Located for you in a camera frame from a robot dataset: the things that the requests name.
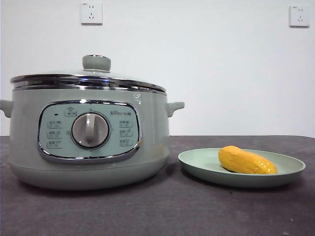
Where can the glass lid with green knob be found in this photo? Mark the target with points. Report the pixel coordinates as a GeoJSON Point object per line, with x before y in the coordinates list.
{"type": "Point", "coordinates": [96, 63]}

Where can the yellow corn cob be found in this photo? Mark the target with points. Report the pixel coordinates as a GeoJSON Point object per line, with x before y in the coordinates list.
{"type": "Point", "coordinates": [246, 161]}

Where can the pale green round plate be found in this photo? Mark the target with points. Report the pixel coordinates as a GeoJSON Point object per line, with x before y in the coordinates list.
{"type": "Point", "coordinates": [199, 162]}

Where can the pale green electric steamer pot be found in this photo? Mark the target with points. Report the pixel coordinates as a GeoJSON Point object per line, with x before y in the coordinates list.
{"type": "Point", "coordinates": [24, 127]}

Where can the white wall socket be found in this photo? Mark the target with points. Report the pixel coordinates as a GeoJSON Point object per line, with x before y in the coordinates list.
{"type": "Point", "coordinates": [299, 16]}
{"type": "Point", "coordinates": [91, 13]}

